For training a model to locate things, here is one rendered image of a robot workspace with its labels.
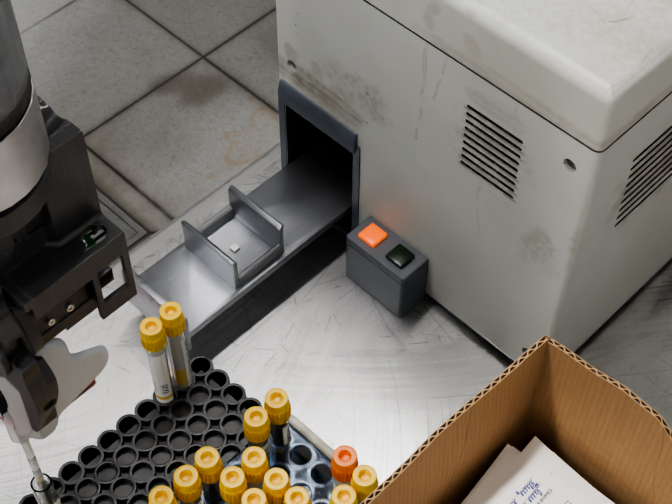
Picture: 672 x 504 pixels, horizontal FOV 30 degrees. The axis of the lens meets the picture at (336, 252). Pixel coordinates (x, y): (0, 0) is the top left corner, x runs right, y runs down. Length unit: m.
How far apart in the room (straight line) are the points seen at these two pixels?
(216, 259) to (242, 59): 1.51
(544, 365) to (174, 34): 1.76
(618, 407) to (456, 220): 0.18
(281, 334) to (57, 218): 0.38
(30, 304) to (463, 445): 0.30
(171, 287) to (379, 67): 0.23
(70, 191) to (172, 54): 1.84
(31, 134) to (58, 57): 1.93
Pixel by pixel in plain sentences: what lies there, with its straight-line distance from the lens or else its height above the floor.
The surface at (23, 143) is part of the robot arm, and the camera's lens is 0.53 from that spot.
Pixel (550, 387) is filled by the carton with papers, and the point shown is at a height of 0.98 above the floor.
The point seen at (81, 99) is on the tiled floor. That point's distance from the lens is 2.37.
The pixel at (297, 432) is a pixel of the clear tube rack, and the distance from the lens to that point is 0.83.
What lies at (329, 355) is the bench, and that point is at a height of 0.88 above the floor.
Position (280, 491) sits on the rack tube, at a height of 0.99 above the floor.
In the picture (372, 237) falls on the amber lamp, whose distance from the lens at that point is 0.94.
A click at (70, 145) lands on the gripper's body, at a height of 1.24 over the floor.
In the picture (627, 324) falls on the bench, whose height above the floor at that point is 0.88.
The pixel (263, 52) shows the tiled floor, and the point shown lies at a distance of 2.42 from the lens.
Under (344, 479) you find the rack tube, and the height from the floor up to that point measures 0.98.
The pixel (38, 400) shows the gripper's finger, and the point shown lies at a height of 1.13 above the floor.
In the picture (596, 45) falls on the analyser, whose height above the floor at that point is 1.17.
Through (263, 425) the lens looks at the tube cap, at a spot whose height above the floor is 0.99.
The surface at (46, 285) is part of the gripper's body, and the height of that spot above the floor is 1.19.
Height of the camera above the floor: 1.67
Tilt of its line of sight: 53 degrees down
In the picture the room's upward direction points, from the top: straight up
